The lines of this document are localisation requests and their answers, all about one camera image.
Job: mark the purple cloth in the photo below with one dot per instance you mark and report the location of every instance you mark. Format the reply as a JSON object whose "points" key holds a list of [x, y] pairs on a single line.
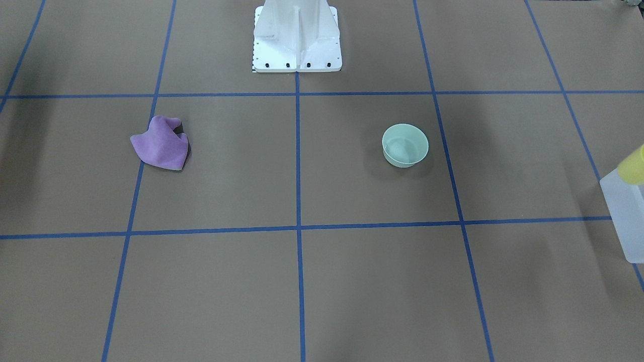
{"points": [[160, 145]]}

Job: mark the translucent white plastic box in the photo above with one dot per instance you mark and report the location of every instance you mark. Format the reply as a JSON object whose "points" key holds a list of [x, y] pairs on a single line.
{"points": [[625, 204]]}

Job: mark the yellow plastic cup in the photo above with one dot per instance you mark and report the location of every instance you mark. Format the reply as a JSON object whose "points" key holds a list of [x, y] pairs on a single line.
{"points": [[630, 170]]}

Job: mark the light green bowl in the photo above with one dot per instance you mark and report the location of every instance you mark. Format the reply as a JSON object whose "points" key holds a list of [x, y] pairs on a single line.
{"points": [[404, 145]]}

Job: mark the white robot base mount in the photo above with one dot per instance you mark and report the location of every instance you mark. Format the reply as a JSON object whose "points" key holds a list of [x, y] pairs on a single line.
{"points": [[296, 36]]}

